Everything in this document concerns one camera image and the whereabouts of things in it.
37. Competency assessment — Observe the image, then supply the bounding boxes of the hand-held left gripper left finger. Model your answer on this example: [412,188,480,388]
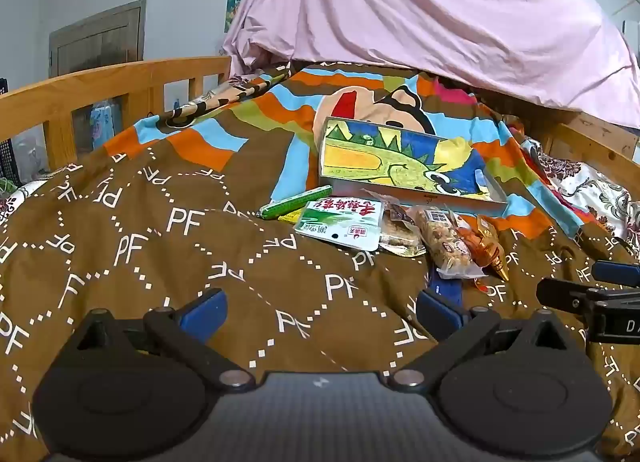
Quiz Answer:
[70,288,257,390]

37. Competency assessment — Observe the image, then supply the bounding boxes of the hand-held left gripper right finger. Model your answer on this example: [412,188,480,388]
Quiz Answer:
[387,288,576,390]

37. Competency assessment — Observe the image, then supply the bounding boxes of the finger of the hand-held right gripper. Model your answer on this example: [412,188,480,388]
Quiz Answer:
[536,278,640,315]
[591,260,640,289]

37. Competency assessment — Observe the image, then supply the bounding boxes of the blue snack packet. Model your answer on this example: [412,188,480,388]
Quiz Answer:
[428,272,463,307]

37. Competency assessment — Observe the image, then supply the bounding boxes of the oat bar clear packet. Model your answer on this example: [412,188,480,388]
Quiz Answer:
[407,207,487,279]

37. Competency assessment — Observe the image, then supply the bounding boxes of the orange snack packet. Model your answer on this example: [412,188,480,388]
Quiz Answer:
[457,222,493,293]

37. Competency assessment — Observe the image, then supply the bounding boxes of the clear packet of brown snack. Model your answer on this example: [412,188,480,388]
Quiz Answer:
[365,189,427,259]

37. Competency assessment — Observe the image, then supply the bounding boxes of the white green snack pouch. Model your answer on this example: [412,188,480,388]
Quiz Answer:
[293,198,385,252]

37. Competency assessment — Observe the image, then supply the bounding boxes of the green sausage stick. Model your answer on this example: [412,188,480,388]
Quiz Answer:
[258,185,334,220]

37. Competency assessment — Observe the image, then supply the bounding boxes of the painted metal tray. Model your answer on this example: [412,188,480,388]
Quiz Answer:
[318,116,508,217]

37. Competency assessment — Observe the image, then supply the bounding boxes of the brown printed blanket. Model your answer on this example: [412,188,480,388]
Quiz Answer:
[0,59,640,462]

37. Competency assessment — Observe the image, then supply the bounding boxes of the wooden bed side board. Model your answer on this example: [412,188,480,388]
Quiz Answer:
[530,109,640,178]

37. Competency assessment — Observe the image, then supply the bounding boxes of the blue printed bag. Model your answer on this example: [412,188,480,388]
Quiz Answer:
[90,99,123,143]

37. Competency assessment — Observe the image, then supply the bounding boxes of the wooden door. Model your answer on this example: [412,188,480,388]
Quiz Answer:
[48,0,147,78]

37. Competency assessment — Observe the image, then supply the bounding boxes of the pink sheet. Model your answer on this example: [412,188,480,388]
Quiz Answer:
[221,0,640,130]

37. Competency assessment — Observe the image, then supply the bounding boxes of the wooden slatted bed rail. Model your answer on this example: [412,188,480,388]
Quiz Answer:
[0,56,232,170]

